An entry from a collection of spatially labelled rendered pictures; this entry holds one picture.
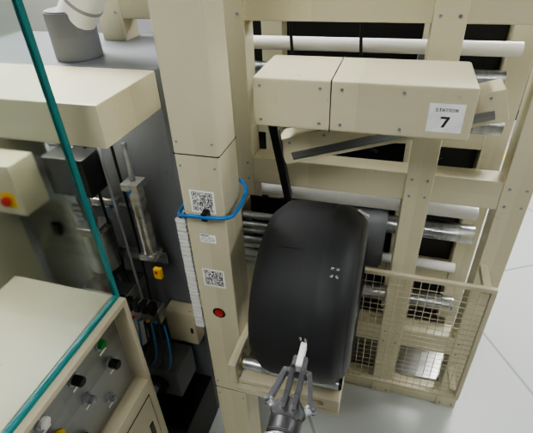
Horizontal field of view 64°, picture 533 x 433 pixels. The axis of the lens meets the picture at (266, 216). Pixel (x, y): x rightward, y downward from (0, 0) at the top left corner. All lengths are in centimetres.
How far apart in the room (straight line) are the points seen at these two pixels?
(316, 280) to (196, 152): 46
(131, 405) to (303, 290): 71
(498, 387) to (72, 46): 258
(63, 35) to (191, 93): 61
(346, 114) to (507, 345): 210
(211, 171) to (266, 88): 31
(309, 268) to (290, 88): 51
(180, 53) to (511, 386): 244
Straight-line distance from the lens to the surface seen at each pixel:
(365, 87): 124
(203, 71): 105
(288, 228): 121
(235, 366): 151
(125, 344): 148
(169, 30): 106
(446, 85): 125
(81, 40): 158
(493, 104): 141
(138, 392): 158
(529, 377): 294
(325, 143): 147
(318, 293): 113
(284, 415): 106
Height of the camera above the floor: 216
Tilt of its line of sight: 35 degrees down
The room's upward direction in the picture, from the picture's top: 3 degrees counter-clockwise
